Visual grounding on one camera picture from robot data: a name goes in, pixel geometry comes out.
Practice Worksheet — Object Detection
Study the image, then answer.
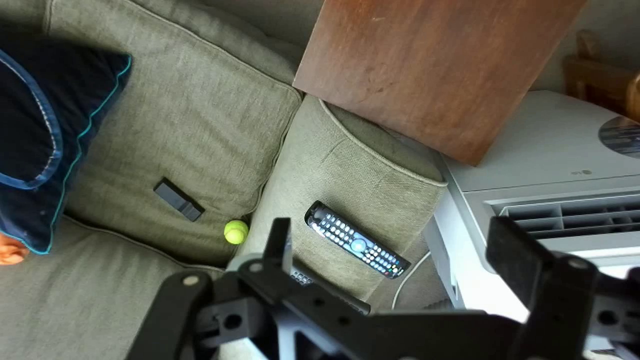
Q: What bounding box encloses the orange throw pillow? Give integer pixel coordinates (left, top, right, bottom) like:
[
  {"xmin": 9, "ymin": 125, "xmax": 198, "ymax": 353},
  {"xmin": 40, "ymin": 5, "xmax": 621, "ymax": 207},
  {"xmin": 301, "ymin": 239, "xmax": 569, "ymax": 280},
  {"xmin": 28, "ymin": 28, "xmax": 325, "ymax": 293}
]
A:
[{"xmin": 0, "ymin": 234, "xmax": 28, "ymax": 265}]

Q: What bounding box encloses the brown wooden coffee table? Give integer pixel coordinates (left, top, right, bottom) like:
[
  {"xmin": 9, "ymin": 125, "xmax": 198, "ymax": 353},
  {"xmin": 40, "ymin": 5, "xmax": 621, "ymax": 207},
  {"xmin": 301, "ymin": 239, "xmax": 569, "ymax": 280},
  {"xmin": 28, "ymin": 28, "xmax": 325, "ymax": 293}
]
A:
[{"xmin": 294, "ymin": 0, "xmax": 586, "ymax": 166}]

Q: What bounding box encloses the white portable air conditioner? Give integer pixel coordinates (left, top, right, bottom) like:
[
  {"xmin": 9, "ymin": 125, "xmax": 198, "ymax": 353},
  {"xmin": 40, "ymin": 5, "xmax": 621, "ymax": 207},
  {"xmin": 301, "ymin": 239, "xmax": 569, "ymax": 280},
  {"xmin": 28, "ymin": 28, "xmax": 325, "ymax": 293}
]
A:
[{"xmin": 430, "ymin": 90, "xmax": 640, "ymax": 319}]

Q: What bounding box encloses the yellow-green tennis ball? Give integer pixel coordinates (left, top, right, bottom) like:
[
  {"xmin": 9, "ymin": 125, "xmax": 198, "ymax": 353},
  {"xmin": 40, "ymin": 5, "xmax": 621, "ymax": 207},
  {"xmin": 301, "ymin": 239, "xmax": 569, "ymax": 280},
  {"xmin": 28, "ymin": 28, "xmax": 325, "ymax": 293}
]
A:
[{"xmin": 224, "ymin": 220, "xmax": 249, "ymax": 245}]

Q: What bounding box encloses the wooden chair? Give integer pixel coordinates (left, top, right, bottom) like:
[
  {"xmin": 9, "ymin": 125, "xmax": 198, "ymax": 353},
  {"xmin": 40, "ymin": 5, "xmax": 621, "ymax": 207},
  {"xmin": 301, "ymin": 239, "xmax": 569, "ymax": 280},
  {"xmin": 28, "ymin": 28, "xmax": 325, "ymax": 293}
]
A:
[{"xmin": 562, "ymin": 30, "xmax": 640, "ymax": 119}]

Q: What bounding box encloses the navy blue throw pillow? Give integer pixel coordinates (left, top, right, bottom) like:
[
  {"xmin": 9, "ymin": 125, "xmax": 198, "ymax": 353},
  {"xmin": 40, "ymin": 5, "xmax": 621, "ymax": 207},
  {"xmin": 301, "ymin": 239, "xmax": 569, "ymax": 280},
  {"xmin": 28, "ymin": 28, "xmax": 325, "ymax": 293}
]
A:
[{"xmin": 0, "ymin": 37, "xmax": 134, "ymax": 256}]

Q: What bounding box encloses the olive green fabric sofa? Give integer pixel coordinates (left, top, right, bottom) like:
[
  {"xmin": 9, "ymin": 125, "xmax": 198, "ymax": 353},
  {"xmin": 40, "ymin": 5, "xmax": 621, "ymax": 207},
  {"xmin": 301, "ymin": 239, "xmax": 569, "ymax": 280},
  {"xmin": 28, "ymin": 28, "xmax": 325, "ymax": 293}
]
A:
[{"xmin": 0, "ymin": 0, "xmax": 447, "ymax": 360}]

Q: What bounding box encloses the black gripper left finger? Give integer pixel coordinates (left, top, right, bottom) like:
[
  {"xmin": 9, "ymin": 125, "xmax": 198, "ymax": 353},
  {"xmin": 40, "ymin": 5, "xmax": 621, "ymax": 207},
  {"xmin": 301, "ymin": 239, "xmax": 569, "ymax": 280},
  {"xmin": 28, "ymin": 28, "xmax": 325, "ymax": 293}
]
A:
[{"xmin": 264, "ymin": 217, "xmax": 293, "ymax": 271}]

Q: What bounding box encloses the small black remote control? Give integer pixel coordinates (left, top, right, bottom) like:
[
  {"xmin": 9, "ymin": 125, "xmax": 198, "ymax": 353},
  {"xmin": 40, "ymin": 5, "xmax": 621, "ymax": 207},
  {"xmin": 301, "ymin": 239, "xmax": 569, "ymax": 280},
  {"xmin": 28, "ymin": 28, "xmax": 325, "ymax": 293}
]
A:
[{"xmin": 154, "ymin": 177, "xmax": 205, "ymax": 222}]

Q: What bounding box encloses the long black button remote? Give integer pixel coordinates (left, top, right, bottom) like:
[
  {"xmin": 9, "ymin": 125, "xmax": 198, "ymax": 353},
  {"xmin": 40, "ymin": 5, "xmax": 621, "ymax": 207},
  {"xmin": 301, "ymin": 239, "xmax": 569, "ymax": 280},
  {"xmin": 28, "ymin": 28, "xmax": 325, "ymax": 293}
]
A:
[{"xmin": 304, "ymin": 201, "xmax": 411, "ymax": 277}]

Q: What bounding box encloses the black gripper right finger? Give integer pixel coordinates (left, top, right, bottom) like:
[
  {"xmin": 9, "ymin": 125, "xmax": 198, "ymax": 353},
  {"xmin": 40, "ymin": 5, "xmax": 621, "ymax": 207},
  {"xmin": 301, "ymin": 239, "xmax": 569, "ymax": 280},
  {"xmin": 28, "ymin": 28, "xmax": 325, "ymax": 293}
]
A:
[{"xmin": 487, "ymin": 215, "xmax": 555, "ymax": 307}]

